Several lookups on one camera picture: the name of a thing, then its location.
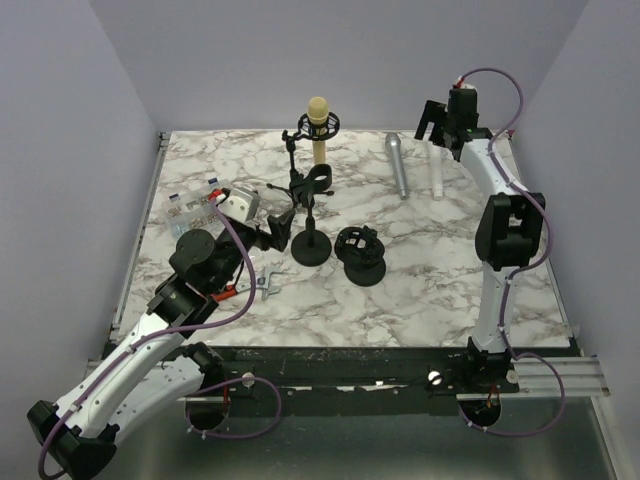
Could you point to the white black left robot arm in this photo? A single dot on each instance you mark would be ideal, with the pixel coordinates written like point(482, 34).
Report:
point(82, 430)

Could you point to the black round-base clip stand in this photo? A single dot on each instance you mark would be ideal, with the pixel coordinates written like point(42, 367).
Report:
point(310, 247)

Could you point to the beige microphone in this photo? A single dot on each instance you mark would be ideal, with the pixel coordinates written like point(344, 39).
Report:
point(318, 115)

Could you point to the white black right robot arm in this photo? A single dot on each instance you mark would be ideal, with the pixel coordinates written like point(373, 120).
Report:
point(509, 232)

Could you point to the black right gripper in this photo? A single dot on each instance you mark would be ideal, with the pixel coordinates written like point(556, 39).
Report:
point(433, 112)

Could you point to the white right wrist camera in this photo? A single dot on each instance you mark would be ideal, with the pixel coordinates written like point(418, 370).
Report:
point(461, 83)

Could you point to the white microphone silver mesh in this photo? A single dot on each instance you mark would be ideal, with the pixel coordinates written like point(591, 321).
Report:
point(436, 171)

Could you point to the silver grey microphone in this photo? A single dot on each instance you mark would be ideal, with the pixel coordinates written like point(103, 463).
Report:
point(394, 153)

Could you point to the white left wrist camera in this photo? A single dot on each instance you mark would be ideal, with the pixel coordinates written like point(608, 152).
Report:
point(240, 205)

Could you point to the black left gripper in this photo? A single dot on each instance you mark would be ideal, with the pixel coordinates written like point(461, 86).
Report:
point(279, 227)

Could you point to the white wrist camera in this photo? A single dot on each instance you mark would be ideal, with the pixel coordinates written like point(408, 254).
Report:
point(461, 83)
point(240, 205)

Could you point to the orange handled adjustable wrench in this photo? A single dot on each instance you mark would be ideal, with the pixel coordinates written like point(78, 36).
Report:
point(264, 286)

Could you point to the black front mounting rail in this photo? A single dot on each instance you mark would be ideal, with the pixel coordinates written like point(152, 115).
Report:
point(331, 382)

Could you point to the black shock mount round stand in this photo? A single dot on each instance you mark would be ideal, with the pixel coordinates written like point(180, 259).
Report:
point(362, 255)

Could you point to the clear plastic screw box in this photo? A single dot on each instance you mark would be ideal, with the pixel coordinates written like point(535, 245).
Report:
point(192, 210)

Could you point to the aluminium extrusion rail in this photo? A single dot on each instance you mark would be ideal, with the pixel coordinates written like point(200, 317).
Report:
point(582, 377)

